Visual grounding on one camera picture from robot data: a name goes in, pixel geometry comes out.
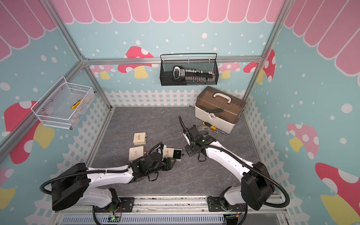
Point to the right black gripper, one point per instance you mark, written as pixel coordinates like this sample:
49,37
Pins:
187,148

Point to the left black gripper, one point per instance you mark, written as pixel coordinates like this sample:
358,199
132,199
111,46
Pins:
168,165

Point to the cream tan-drawer jewelry box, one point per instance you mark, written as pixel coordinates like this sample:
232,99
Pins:
136,152

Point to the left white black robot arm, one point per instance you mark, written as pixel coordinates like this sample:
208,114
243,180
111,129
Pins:
82,185

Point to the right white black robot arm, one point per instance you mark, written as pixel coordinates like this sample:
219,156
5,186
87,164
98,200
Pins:
257,188

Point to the clear tape roll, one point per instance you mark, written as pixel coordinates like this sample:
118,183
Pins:
204,130

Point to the brown lid white toolbox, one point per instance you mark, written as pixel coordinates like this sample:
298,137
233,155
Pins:
219,109

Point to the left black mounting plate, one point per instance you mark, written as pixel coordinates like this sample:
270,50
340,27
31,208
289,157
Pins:
123,204

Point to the black mounting plate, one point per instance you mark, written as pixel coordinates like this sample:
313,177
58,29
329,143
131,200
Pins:
123,204
218,204

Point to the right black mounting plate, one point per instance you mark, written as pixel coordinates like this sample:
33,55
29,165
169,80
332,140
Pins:
218,204

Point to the black socket bit set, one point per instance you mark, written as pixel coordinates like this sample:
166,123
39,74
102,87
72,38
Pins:
189,76

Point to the small green circuit board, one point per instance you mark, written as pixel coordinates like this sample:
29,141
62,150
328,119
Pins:
114,219

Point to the yellow black utility knife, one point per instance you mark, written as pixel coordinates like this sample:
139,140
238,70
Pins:
73,107

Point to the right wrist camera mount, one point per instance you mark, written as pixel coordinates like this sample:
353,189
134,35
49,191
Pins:
192,135

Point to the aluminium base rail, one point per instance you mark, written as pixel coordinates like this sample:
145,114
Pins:
189,210

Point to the black wire wall basket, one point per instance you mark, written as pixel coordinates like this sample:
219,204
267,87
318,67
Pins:
196,61

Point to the white wire wall basket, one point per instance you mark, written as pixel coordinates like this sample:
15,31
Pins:
54,108

